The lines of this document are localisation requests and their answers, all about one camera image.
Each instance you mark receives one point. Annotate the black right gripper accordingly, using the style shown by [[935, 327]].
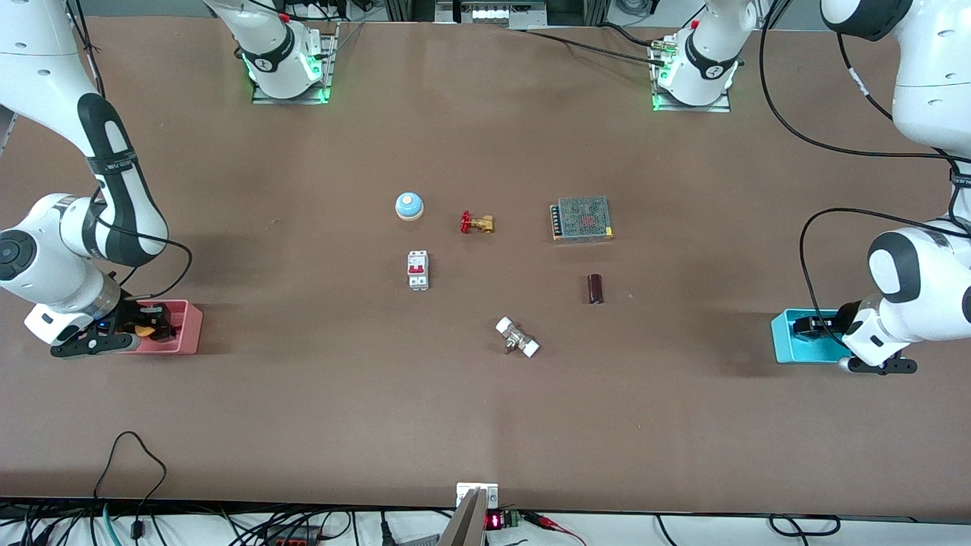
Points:
[[130, 315]]

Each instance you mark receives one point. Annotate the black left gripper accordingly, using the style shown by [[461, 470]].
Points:
[[832, 318]]

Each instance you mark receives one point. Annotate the yellow push button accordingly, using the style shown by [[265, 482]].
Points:
[[144, 329]]

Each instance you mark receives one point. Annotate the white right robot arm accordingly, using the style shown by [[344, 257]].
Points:
[[114, 189]]

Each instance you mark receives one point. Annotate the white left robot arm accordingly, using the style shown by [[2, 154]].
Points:
[[925, 288]]

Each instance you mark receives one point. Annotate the pink plastic bin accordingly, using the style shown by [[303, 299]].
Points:
[[186, 334]]

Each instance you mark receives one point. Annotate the cyan plastic bin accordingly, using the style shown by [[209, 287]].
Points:
[[804, 353]]

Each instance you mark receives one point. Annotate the dark red capacitor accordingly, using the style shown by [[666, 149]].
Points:
[[595, 289]]

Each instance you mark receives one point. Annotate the white circuit breaker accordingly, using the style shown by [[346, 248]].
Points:
[[418, 270]]

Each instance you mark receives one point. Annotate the metal mesh power supply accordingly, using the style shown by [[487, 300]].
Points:
[[582, 218]]

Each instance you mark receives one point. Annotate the blue call bell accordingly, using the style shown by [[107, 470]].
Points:
[[409, 205]]

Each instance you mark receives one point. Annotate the silver fitting white caps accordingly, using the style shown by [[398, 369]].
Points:
[[517, 337]]

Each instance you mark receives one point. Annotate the red digit display module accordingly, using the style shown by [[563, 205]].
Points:
[[494, 521]]

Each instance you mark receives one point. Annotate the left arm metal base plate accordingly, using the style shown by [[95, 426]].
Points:
[[727, 102]]

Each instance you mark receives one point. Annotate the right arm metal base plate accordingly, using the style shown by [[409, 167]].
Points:
[[328, 76]]

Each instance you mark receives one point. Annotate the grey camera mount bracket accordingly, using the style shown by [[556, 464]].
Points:
[[469, 516]]

